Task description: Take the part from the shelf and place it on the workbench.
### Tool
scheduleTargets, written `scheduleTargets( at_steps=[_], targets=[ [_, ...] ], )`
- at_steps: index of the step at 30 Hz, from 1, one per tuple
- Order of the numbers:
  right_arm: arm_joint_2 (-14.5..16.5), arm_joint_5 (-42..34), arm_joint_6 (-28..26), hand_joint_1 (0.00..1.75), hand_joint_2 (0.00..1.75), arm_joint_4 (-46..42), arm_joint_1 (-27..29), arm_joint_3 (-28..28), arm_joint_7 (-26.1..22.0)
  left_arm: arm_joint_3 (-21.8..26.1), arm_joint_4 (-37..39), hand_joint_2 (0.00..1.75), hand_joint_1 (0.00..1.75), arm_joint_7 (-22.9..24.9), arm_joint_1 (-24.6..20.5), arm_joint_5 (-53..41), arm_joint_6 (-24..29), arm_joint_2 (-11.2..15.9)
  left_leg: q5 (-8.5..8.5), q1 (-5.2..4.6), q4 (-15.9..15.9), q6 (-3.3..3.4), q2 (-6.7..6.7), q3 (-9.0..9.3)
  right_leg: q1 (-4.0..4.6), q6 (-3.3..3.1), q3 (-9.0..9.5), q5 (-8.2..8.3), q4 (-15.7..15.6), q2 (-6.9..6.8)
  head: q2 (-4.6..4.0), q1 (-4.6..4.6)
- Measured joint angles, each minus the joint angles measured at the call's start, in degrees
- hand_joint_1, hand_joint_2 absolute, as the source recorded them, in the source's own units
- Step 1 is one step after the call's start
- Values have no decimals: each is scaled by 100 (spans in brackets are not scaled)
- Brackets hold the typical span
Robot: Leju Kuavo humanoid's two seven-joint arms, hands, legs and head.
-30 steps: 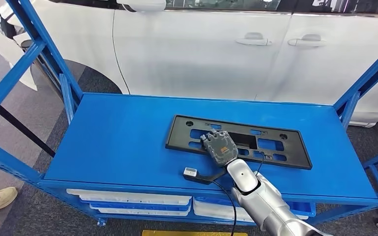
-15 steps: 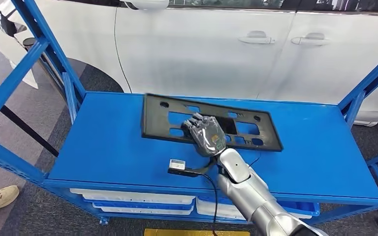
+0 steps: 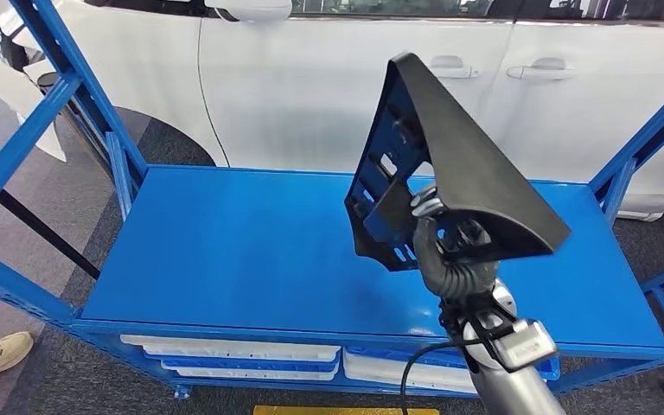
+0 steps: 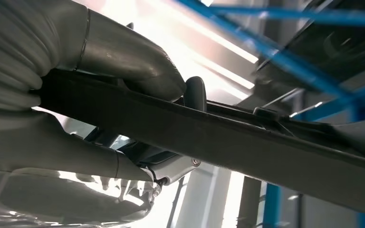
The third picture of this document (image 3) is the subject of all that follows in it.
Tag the black plastic plate part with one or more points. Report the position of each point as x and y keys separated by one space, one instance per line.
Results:
x=481 y=172

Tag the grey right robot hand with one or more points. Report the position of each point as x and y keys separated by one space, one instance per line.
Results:
x=426 y=258

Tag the white car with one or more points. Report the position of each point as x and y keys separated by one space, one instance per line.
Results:
x=309 y=86

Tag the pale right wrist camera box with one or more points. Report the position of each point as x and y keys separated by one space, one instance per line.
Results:
x=524 y=346

